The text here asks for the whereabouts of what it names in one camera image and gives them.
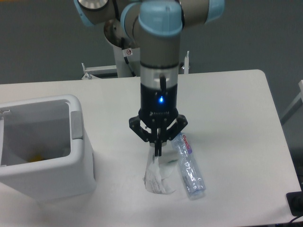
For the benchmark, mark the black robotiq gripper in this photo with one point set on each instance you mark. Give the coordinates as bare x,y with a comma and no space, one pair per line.
159,113

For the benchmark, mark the white plastic wrapper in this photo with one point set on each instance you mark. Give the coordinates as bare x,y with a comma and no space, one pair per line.
158,171

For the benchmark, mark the clear plastic water bottle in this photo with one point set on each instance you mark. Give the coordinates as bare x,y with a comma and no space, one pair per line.
189,169

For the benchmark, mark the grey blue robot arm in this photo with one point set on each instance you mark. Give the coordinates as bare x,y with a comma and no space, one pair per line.
155,26

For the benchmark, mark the white plastic trash can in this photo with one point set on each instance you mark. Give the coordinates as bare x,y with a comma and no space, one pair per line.
45,152

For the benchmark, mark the black device at table corner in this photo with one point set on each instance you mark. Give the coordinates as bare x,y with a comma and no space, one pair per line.
295,202

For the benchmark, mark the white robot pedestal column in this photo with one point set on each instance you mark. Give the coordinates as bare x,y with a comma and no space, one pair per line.
126,51

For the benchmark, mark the white metal base frame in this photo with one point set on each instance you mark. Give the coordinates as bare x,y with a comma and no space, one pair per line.
111,70

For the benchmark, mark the white frame at right edge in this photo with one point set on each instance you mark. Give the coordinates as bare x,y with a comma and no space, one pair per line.
296,103

